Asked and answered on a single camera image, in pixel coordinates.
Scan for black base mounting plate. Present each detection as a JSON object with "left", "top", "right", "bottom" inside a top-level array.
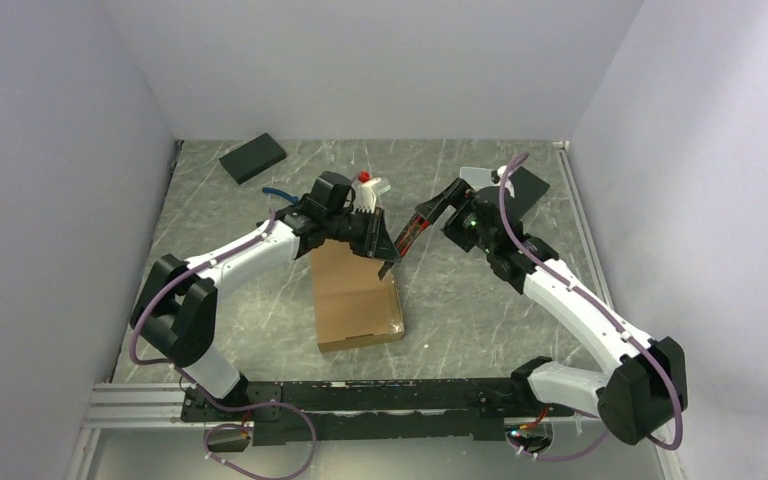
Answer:
[{"left": 180, "top": 377, "right": 573, "bottom": 446}]

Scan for aluminium frame rail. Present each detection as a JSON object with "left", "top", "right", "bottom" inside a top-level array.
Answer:
[{"left": 69, "top": 156, "right": 687, "bottom": 479}]

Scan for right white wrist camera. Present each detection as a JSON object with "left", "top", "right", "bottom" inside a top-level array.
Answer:
[{"left": 490, "top": 166, "right": 510, "bottom": 188}]

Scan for black foam block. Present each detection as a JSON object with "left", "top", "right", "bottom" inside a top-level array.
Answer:
[
  {"left": 489, "top": 167, "right": 550, "bottom": 225},
  {"left": 219, "top": 133, "right": 287, "bottom": 185}
]

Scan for brown cardboard express box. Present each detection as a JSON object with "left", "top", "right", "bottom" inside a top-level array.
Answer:
[{"left": 311, "top": 240, "right": 405, "bottom": 353}]

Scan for right black foam block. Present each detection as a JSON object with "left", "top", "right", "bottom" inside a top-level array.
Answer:
[{"left": 489, "top": 167, "right": 550, "bottom": 225}]

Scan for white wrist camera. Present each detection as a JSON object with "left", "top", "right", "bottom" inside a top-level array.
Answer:
[
  {"left": 490, "top": 166, "right": 510, "bottom": 188},
  {"left": 352, "top": 170, "right": 391, "bottom": 213}
]

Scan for left black foam block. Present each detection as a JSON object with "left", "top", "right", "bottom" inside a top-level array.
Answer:
[{"left": 219, "top": 133, "right": 287, "bottom": 185}]

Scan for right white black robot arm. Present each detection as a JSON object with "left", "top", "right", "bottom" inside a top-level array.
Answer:
[{"left": 395, "top": 176, "right": 687, "bottom": 450}]

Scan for red black utility knife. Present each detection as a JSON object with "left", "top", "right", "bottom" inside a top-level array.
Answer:
[{"left": 393, "top": 218, "right": 433, "bottom": 258}]

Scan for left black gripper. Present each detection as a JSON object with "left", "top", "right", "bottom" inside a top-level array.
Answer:
[{"left": 326, "top": 205, "right": 401, "bottom": 263}]

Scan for blue handled pliers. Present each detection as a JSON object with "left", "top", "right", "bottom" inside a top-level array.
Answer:
[{"left": 261, "top": 187, "right": 300, "bottom": 204}]

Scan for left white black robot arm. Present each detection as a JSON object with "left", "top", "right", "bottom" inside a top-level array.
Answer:
[{"left": 128, "top": 171, "right": 400, "bottom": 420}]

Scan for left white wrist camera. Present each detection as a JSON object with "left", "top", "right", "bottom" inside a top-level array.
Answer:
[{"left": 352, "top": 170, "right": 391, "bottom": 213}]

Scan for translucent white plastic box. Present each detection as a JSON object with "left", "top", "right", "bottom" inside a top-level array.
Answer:
[{"left": 459, "top": 167, "right": 496, "bottom": 191}]

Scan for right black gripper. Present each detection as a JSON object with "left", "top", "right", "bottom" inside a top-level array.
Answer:
[{"left": 417, "top": 177, "right": 496, "bottom": 254}]

